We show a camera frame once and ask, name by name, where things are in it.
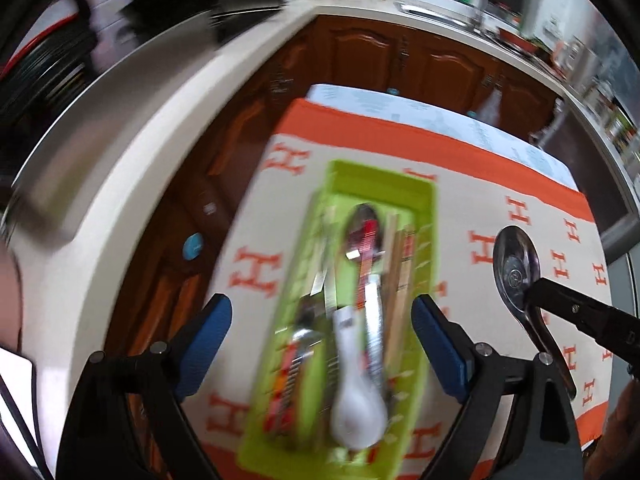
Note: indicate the green plastic utensil tray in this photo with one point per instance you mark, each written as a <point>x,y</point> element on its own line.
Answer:
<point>350,180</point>

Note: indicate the dark brown wooden chopstick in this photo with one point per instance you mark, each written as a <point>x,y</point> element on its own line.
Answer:
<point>395,285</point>

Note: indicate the small metal spoon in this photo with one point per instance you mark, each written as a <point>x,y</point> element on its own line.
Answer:
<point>307,332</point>

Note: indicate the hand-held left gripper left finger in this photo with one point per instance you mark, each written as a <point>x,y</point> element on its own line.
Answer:
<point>205,345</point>

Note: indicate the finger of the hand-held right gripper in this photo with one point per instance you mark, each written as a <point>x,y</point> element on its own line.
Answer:
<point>600,332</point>
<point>575,302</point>

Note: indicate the stainless steel splash panel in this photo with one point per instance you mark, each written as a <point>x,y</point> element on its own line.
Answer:
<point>125,95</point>

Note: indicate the red patterned chopstick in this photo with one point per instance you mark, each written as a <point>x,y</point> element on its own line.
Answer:
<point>407,255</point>

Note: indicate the red pan with greens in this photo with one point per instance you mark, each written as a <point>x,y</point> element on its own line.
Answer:
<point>517,40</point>

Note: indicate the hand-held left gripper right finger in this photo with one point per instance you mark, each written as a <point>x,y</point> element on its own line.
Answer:
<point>440,350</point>

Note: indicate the blue round cabinet knob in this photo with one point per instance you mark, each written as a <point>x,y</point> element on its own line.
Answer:
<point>193,247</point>

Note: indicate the steel cabinet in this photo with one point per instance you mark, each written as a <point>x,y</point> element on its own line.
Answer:
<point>575,145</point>

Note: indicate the light blue tablecloth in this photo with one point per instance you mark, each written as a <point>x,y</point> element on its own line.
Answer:
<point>400,107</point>

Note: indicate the brown wooden cabinets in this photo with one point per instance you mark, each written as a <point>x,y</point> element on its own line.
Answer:
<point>350,55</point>

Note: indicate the orange printed blanket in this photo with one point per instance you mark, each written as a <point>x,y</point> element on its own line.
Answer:
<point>450,200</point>

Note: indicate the large metal spoon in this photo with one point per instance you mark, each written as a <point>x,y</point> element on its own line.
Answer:
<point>515,265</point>

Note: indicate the steel sink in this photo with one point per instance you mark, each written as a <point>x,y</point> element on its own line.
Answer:
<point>435,12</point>

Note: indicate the white kitchen countertop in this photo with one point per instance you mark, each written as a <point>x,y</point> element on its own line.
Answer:
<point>140,195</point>

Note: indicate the white rectangular device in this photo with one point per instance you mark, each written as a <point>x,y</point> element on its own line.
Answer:
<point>17,405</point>

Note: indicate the clear plastic bag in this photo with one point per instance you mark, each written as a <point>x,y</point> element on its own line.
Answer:
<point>487,110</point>

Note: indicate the white ceramic spoon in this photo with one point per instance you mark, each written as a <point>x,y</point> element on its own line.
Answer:
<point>357,410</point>

